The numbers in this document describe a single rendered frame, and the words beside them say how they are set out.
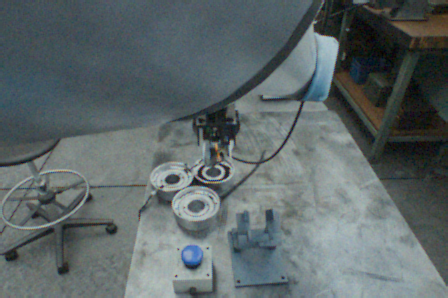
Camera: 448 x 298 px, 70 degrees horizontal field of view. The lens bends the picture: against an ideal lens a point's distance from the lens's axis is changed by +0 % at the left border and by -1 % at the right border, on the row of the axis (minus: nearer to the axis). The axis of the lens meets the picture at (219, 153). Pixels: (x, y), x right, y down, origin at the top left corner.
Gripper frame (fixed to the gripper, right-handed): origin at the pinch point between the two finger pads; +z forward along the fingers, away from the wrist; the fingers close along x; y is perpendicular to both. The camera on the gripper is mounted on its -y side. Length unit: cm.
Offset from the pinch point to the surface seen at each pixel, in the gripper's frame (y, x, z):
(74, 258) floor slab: -25, -71, 96
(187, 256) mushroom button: 23.3, -5.5, 2.5
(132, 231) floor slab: -41, -46, 99
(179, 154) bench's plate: -14.1, -10.7, 14.9
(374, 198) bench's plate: 4.2, 38.1, 13.0
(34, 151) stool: -38, -70, 36
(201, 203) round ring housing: 6.4, -3.8, 10.2
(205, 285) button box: 26.5, -2.5, 7.2
